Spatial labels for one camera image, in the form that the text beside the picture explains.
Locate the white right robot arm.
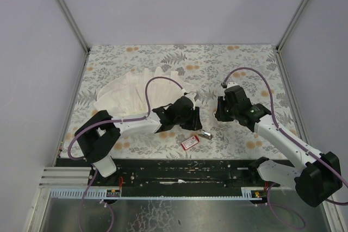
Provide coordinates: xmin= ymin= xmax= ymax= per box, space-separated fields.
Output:
xmin=215 ymin=82 xmax=343 ymax=207

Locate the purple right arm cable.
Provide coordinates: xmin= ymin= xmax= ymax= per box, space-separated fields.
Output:
xmin=220 ymin=67 xmax=348 ymax=229

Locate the brown small stapler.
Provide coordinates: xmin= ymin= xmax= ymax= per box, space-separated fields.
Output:
xmin=199 ymin=130 xmax=213 ymax=140

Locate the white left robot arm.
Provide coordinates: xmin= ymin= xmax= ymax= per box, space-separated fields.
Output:
xmin=74 ymin=94 xmax=202 ymax=178

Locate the right aluminium frame post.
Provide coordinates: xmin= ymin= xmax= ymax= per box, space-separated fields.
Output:
xmin=275 ymin=0 xmax=310 ymax=53

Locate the white folded cloth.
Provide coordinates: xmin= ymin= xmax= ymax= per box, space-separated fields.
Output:
xmin=94 ymin=67 xmax=202 ymax=116

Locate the aluminium frame post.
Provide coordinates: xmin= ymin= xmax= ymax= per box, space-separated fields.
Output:
xmin=275 ymin=0 xmax=310 ymax=53
xmin=55 ymin=0 xmax=90 ymax=53

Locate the left aluminium frame post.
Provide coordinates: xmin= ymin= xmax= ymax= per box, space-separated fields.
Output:
xmin=55 ymin=0 xmax=90 ymax=53

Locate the red white staples box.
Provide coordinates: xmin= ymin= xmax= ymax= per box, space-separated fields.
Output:
xmin=181 ymin=135 xmax=200 ymax=151

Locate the floral table mat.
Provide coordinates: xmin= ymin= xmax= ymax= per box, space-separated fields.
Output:
xmin=58 ymin=45 xmax=298 ymax=160

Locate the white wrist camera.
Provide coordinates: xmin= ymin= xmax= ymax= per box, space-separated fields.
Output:
xmin=181 ymin=89 xmax=201 ymax=108
xmin=221 ymin=81 xmax=238 ymax=89

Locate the white cable duct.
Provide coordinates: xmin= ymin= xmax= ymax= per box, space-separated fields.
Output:
xmin=50 ymin=187 xmax=263 ymax=199

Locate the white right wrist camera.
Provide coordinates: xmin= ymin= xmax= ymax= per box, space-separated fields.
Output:
xmin=221 ymin=81 xmax=238 ymax=89

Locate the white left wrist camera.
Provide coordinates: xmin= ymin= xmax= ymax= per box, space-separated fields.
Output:
xmin=181 ymin=89 xmax=201 ymax=108

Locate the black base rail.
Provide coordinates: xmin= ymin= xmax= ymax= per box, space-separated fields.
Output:
xmin=55 ymin=157 xmax=281 ymax=189

